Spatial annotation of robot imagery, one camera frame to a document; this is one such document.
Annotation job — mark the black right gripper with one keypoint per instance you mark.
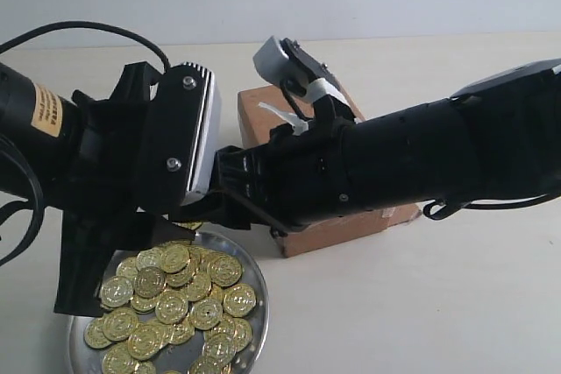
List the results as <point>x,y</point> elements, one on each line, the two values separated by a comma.
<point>288,183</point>

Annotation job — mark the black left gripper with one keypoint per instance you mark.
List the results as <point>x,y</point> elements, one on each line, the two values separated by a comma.
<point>96,192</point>

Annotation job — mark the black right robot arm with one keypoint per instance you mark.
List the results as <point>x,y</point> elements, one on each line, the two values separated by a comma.
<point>493,145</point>

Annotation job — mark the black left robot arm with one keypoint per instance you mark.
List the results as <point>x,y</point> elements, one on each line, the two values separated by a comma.
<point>38,132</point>

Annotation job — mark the brown cardboard slotted box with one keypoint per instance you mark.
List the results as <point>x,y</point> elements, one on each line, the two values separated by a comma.
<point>255,122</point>

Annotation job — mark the gold coin left of pile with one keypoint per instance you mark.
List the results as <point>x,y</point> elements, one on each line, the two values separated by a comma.
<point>116,291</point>

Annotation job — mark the gold coin of pile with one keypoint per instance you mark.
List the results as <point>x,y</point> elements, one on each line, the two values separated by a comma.
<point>221,347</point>
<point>239,300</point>
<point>116,291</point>
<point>174,258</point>

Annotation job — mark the gold coin top of pile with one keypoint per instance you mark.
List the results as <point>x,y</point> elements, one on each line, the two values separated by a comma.
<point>174,258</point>

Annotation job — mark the gold coin on plate rim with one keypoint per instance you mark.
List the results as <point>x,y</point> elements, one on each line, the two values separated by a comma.
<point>189,225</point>

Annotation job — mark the gold coin lower left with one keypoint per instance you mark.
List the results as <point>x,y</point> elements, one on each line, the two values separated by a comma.
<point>119,324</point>

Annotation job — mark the gold coin pile centre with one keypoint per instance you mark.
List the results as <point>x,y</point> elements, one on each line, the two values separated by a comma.
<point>172,307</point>

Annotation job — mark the gold coin upper right pile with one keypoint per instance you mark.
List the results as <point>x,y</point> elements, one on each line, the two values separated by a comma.
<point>225,271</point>

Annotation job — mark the round silver metal plate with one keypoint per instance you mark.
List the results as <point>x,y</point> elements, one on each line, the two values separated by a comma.
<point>81,358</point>

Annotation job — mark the gold coin right of pile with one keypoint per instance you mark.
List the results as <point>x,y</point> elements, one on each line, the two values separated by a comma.
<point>239,300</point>

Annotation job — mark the gold coin with hole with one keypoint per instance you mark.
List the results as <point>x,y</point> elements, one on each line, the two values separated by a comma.
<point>206,314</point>

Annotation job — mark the gold coin bottom of pile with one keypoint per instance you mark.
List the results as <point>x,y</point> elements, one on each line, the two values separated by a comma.
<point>221,347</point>

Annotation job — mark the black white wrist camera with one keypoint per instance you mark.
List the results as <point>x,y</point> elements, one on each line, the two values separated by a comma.
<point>179,140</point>

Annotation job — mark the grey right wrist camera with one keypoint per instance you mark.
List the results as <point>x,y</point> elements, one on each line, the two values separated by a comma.
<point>281,60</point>

